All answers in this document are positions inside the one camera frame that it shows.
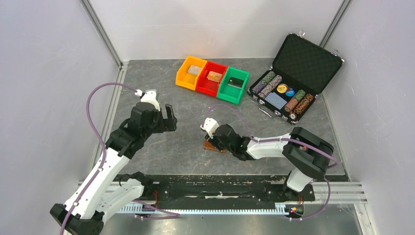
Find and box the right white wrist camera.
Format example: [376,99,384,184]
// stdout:
[200,117,220,139]

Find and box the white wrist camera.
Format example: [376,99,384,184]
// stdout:
[200,117,220,139]
[135,89,161,111]

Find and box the black poker chip case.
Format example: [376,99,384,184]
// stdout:
[247,33,345,125]

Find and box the brown leather card holder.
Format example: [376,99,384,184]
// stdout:
[203,140,226,153]

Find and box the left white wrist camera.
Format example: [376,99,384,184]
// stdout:
[135,89,161,111]

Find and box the blue playing card deck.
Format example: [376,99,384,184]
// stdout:
[265,92,287,110]

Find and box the dark card in green bin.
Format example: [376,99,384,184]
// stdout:
[228,77,244,89]

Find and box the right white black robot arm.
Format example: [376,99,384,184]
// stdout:
[200,118,339,200]

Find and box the green plastic bin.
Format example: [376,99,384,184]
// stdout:
[216,67,250,104]

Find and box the card stack in yellow bin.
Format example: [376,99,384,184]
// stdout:
[187,65,202,76]

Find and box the yellow plastic bin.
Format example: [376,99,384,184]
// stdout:
[175,55,207,91]

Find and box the card stack in red bin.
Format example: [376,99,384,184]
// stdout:
[207,71,222,82]

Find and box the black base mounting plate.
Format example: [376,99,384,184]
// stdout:
[139,175,316,211]

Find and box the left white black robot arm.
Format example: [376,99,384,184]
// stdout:
[50,101,177,235]

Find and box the red plastic bin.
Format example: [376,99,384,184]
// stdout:
[195,61,228,97]

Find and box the yellow dealer button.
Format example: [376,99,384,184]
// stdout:
[276,84,289,94]

